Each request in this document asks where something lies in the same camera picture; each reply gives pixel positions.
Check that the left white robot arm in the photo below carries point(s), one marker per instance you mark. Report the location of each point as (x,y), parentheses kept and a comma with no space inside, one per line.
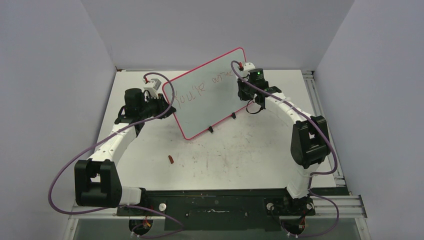
(97,182)

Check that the red marker cap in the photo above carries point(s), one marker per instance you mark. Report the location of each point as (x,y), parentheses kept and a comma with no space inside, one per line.
(171,160)

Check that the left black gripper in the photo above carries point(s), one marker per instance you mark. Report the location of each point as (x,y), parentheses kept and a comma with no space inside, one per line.
(160,102)

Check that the aluminium front rail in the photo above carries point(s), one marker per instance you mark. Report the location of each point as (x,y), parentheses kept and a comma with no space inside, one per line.
(350,207)

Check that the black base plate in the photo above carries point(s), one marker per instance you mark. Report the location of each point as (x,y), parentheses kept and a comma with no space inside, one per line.
(223,210)

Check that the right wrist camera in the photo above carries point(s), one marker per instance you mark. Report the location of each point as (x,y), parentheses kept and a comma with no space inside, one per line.
(245,67)

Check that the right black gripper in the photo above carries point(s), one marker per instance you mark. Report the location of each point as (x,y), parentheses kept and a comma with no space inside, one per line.
(241,84)

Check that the pink framed whiteboard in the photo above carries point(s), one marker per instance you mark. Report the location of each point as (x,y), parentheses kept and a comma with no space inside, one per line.
(205,95)

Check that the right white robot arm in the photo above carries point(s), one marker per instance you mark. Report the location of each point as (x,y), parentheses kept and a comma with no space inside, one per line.
(310,143)

